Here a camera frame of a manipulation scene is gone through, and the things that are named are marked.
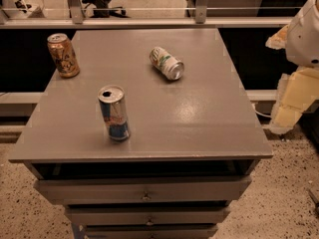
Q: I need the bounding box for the blue silver Red Bull can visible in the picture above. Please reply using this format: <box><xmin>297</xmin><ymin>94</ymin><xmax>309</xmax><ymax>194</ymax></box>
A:
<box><xmin>98</xmin><ymin>85</ymin><xmax>130</xmax><ymax>141</ymax></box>

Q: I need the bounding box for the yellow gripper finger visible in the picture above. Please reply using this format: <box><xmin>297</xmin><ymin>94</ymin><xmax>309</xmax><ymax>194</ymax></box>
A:
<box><xmin>265</xmin><ymin>25</ymin><xmax>288</xmax><ymax>50</ymax></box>
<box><xmin>269</xmin><ymin>67</ymin><xmax>319</xmax><ymax>134</ymax></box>

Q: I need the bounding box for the grey metal railing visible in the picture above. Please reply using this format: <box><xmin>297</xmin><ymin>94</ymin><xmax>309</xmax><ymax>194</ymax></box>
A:
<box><xmin>0</xmin><ymin>0</ymin><xmax>303</xmax><ymax>29</ymax></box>

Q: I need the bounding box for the green white 7up can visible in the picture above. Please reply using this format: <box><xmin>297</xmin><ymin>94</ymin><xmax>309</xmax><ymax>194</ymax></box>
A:
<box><xmin>150</xmin><ymin>47</ymin><xmax>184</xmax><ymax>81</ymax></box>

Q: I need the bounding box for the grey drawer cabinet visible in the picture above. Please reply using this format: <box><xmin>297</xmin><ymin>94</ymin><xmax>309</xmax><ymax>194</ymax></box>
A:
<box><xmin>9</xmin><ymin>29</ymin><xmax>272</xmax><ymax>239</ymax></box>

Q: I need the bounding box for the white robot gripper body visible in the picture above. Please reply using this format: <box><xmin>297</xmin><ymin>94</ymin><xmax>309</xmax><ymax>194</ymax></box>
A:
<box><xmin>285</xmin><ymin>0</ymin><xmax>319</xmax><ymax>68</ymax></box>

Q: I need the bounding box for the gold brown soda can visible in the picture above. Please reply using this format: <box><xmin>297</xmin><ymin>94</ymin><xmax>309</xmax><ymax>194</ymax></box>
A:
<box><xmin>47</xmin><ymin>33</ymin><xmax>80</xmax><ymax>78</ymax></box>

